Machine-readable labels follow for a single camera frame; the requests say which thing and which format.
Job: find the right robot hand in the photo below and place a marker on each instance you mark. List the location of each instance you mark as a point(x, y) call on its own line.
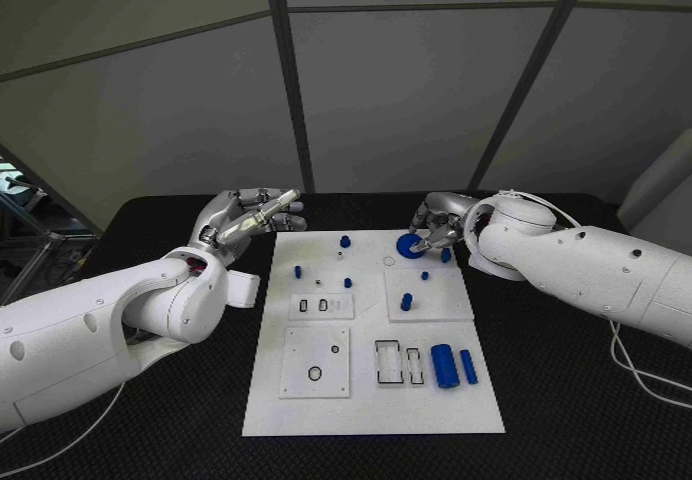
point(448, 206)

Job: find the thin blue cylinder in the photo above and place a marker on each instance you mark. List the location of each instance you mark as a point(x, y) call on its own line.
point(468, 366)

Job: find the blue gear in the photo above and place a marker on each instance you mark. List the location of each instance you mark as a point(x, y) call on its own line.
point(404, 244)

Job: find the white task board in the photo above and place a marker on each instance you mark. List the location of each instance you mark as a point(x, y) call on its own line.
point(372, 408)

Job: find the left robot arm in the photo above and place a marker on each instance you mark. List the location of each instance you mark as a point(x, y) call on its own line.
point(65, 337)

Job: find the metal rack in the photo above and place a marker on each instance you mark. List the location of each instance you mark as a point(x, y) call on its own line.
point(32, 232)

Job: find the thick blue cylinder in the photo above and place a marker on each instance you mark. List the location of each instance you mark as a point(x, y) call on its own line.
point(444, 365)

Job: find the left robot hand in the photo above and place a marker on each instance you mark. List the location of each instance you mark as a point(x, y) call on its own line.
point(226, 213)

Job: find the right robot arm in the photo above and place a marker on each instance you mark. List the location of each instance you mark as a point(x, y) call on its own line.
point(588, 258)

